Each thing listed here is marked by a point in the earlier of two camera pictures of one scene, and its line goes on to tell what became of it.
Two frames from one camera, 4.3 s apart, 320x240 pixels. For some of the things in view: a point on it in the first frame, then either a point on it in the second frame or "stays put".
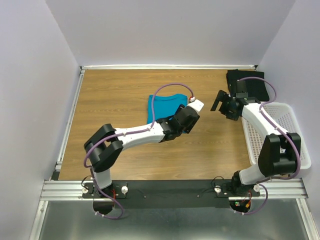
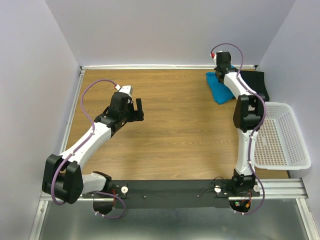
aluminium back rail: x=169 y=67 stays put
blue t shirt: x=164 y=106 to x=220 y=92
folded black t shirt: x=256 y=88 stays put
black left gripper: x=187 y=130 to x=136 y=115
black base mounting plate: x=167 y=194 stays put
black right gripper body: x=225 y=108 to x=216 y=70
